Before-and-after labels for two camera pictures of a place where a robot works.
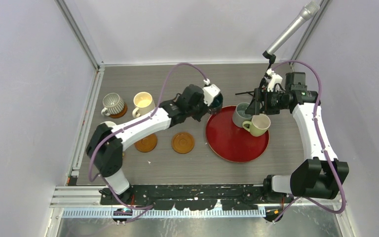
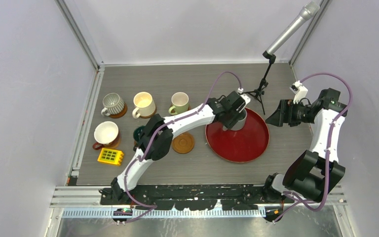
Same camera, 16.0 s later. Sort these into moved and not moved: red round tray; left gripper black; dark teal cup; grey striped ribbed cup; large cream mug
Moved: left gripper black; dark teal cup
Not moved: red round tray; grey striped ribbed cup; large cream mug
